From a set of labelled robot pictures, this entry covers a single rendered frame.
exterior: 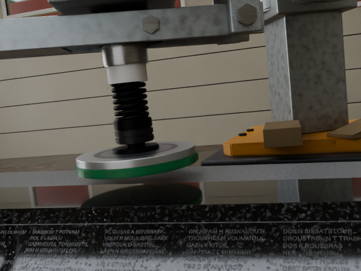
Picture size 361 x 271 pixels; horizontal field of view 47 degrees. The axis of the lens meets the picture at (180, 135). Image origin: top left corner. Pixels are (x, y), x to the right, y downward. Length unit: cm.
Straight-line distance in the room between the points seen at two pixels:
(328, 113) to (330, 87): 8
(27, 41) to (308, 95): 91
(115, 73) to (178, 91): 631
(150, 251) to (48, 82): 755
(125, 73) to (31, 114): 761
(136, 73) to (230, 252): 34
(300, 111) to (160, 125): 588
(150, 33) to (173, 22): 4
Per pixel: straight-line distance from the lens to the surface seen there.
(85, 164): 70
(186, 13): 70
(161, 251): 56
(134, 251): 57
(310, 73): 138
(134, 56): 71
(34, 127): 829
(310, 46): 139
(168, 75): 706
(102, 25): 70
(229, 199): 59
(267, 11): 140
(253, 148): 127
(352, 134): 122
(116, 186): 75
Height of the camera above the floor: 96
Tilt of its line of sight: 6 degrees down
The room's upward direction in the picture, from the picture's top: 6 degrees counter-clockwise
